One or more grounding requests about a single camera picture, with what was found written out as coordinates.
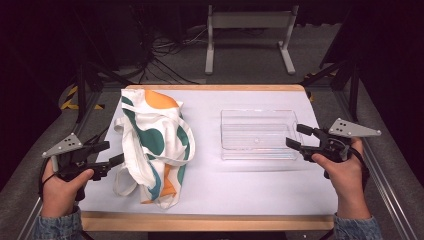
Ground white tote bag coloured patches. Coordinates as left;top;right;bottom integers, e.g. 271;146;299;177
112;88;197;211

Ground clear plastic tray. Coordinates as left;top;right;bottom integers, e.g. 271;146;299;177
219;108;302;162

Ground black tripod stand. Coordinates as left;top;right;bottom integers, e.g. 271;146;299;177
73;61;134;124
299;59;362;123

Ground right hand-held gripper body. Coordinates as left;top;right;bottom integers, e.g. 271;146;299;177
313;117;383;164

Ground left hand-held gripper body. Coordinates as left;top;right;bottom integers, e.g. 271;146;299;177
41;132;102;183

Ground aluminium frame rail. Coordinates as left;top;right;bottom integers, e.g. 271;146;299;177
16;89;105;240
334;89;418;240

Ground white table cover sheet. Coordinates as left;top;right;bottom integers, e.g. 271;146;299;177
78;89;340;216

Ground person's left hand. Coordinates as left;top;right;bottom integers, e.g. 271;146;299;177
40;159;95;218

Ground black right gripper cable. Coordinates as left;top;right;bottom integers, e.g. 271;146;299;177
348;145;371;191

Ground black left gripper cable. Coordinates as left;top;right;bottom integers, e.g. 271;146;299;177
37;159;56;201

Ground yellow black hazard tape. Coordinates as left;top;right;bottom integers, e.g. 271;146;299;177
59;85;105;111

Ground tangle of black floor cables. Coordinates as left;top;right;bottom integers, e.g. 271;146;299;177
131;4;209;85

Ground white metal stand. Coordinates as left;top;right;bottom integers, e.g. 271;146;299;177
204;3;300;76

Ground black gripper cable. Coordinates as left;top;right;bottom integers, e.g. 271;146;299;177
348;145;371;191
37;159;56;201

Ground person's right hand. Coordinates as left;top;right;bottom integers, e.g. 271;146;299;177
311;137;372;220

